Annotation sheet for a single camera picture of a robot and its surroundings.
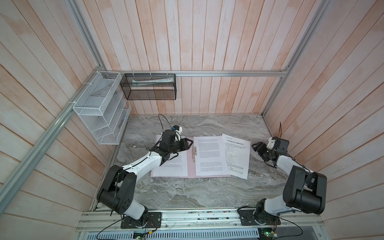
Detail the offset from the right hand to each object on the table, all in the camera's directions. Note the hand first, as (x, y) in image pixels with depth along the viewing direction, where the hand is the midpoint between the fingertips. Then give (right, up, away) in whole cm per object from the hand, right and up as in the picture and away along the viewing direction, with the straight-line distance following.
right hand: (255, 146), depth 93 cm
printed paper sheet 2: (-28, -9, +2) cm, 30 cm away
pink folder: (-41, -13, -2) cm, 43 cm away
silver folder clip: (-39, -4, +5) cm, 39 cm away
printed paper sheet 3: (-9, -5, +5) cm, 12 cm away
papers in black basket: (-76, +40, -3) cm, 86 cm away
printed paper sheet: (-51, -12, -3) cm, 52 cm away
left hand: (-41, +2, -8) cm, 42 cm away
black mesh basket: (-71, +41, +10) cm, 83 cm away
